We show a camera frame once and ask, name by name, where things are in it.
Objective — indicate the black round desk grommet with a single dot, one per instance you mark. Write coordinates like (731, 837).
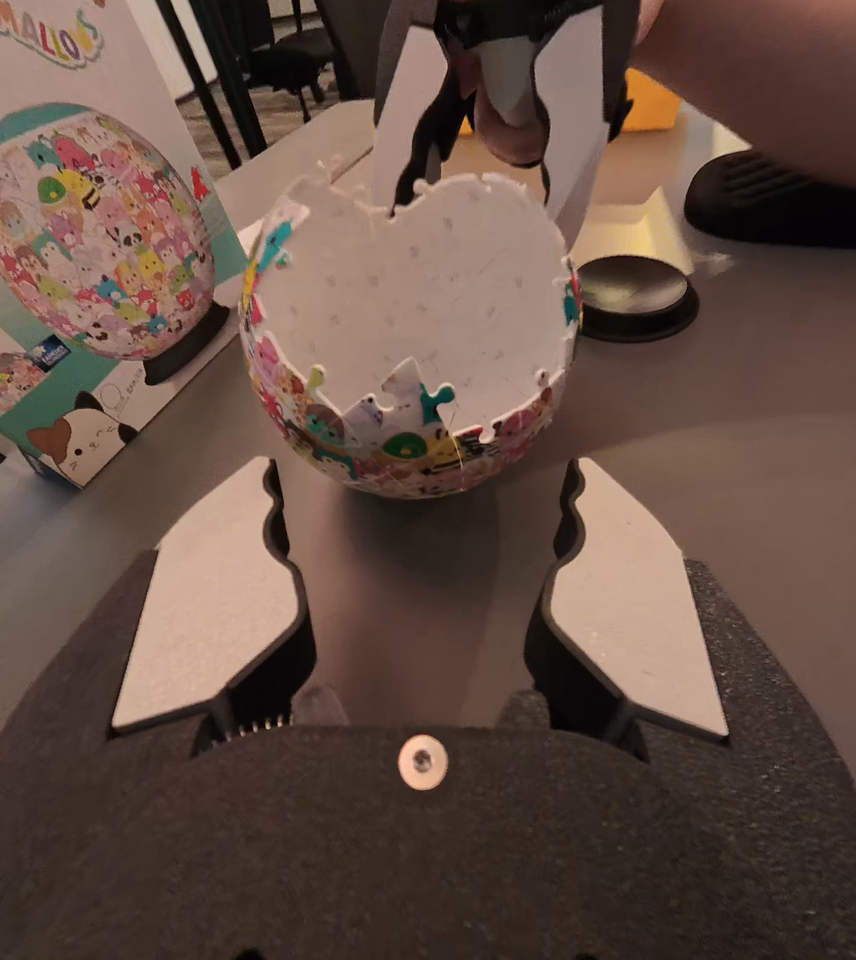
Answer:
(634, 292)

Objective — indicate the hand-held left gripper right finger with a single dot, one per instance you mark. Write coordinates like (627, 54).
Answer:
(630, 600)

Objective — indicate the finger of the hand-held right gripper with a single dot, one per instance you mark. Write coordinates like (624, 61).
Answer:
(578, 112)
(405, 97)

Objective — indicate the yellow plastic bin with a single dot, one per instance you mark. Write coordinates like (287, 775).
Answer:
(652, 97)

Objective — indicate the cartoon printed puzzle box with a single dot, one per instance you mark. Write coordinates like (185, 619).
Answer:
(98, 225)

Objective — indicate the colourful cartoon puzzle ball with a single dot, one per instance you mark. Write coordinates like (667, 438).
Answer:
(413, 300)

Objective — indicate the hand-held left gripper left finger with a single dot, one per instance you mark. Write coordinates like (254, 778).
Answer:
(210, 600)

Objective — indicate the black mesh wrist rest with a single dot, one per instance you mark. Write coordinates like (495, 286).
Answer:
(795, 202)

